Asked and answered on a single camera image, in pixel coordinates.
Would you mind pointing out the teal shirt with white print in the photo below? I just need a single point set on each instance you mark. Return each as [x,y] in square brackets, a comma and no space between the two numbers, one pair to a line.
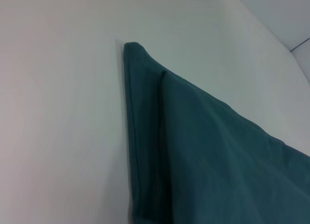
[206,149]

